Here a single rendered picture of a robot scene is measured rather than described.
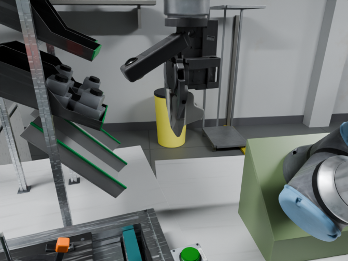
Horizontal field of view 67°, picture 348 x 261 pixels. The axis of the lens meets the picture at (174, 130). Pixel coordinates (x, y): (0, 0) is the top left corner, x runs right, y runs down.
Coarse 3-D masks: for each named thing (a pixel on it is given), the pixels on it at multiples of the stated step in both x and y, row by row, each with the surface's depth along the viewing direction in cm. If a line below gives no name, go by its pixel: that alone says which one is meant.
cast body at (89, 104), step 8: (96, 88) 66; (88, 96) 63; (96, 96) 63; (104, 96) 66; (72, 104) 65; (80, 104) 63; (88, 104) 63; (96, 104) 63; (80, 112) 64; (88, 112) 64; (96, 112) 64
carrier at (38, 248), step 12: (0, 240) 49; (72, 240) 60; (84, 240) 60; (0, 252) 57; (12, 252) 57; (24, 252) 57; (36, 252) 57; (48, 252) 57; (72, 252) 57; (84, 252) 57
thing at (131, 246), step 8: (128, 232) 65; (128, 240) 63; (136, 240) 63; (96, 248) 64; (104, 248) 64; (112, 248) 64; (120, 248) 64; (128, 248) 61; (136, 248) 61; (96, 256) 62; (104, 256) 62; (112, 256) 62; (120, 256) 62; (128, 256) 58; (136, 256) 58
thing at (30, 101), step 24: (0, 48) 62; (0, 72) 54; (24, 72) 55; (48, 72) 67; (0, 96) 56; (24, 96) 57; (48, 96) 57; (72, 96) 71; (72, 120) 60; (96, 120) 61
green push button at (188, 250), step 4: (184, 248) 58; (188, 248) 57; (192, 248) 57; (184, 252) 56; (188, 252) 56; (192, 252) 56; (196, 252) 56; (184, 256) 55; (188, 256) 55; (192, 256) 55; (196, 256) 55; (184, 260) 55; (188, 260) 55; (192, 260) 55; (196, 260) 55
